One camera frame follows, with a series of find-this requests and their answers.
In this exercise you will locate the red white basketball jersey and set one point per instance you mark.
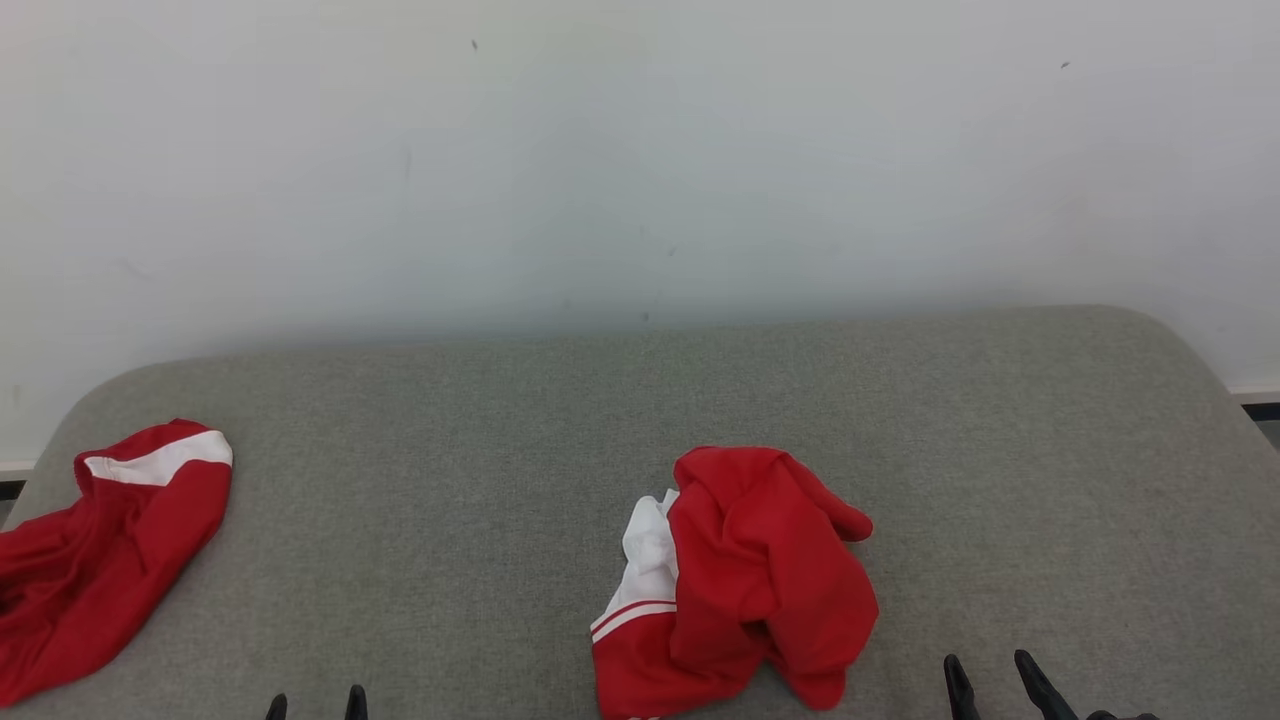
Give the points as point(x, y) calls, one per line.
point(760, 560)

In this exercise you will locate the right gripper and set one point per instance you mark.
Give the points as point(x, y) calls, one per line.
point(1125, 716)

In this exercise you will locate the black baseboard strip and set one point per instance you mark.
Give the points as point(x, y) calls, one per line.
point(1265, 410)

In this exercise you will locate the red shorts white trim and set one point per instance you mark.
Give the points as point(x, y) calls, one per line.
point(90, 570)

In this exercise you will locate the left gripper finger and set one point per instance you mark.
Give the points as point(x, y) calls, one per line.
point(356, 704)
point(277, 709)

